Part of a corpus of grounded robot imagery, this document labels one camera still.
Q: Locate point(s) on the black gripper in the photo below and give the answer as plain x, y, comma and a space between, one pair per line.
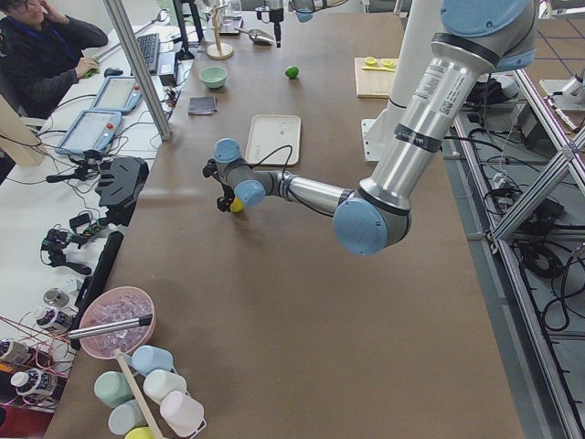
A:
225, 191
277, 26

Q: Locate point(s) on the green lime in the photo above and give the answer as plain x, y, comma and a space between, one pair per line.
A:
292, 72

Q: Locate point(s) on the yellow lemon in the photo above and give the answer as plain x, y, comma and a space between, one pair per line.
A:
236, 206

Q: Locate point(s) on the cream rabbit tray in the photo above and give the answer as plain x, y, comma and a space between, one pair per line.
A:
275, 138

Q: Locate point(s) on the metal scoop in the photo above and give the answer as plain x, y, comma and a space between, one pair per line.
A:
257, 36

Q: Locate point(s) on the wooden mug tree stand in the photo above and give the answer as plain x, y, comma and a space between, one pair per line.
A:
215, 48

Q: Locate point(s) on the grey folded cloth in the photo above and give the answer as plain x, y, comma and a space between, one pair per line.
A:
204, 105

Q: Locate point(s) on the mint green bowl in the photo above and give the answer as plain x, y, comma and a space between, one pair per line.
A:
213, 77

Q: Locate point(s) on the yellow knife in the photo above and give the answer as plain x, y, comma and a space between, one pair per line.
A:
374, 68

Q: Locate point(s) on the wooden cutting board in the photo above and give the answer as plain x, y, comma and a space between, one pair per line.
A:
374, 84

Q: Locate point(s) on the teach pendant far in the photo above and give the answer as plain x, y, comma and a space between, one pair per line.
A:
118, 93

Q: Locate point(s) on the teach pendant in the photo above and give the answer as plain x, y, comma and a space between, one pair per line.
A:
92, 130
118, 93

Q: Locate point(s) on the teach pendant near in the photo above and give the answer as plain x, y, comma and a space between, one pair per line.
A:
92, 130

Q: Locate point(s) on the black keyboard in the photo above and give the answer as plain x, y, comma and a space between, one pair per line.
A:
149, 46

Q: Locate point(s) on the pink bowl with ice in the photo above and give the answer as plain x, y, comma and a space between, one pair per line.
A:
131, 309

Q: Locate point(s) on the blue cup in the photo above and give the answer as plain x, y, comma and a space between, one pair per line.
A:
148, 358

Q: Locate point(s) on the seated person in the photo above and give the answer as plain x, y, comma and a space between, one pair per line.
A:
44, 56

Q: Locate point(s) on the white cup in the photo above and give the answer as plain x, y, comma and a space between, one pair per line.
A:
159, 383

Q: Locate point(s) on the green cup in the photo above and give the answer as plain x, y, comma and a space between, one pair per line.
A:
112, 388

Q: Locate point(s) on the pink cup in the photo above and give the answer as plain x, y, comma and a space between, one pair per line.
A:
182, 413

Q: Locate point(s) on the aluminium frame post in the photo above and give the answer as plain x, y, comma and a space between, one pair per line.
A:
124, 30

